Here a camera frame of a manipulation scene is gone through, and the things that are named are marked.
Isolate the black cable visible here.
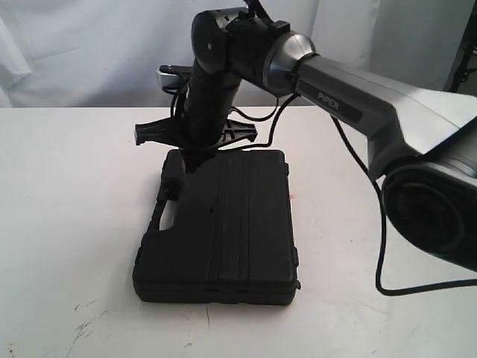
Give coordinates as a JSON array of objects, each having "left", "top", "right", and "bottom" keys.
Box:
[{"left": 169, "top": 0, "right": 477, "bottom": 298}]

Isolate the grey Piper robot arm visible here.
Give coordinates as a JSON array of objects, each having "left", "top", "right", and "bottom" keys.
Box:
[{"left": 135, "top": 1, "right": 476, "bottom": 270}]

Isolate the black plastic tool case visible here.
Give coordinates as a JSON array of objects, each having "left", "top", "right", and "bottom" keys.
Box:
[{"left": 132, "top": 149, "right": 300, "bottom": 306}]

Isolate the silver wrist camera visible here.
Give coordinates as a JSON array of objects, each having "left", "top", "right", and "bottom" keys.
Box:
[{"left": 156, "top": 64, "right": 192, "bottom": 88}]

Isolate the white backdrop curtain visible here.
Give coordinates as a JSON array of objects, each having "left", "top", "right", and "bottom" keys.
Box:
[{"left": 1, "top": 1, "right": 461, "bottom": 107}]

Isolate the black metal stand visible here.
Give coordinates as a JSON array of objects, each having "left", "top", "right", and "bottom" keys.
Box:
[{"left": 448, "top": 1, "right": 476, "bottom": 92}]

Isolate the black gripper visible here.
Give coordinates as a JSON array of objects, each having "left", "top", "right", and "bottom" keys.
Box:
[{"left": 134, "top": 62, "right": 258, "bottom": 174}]

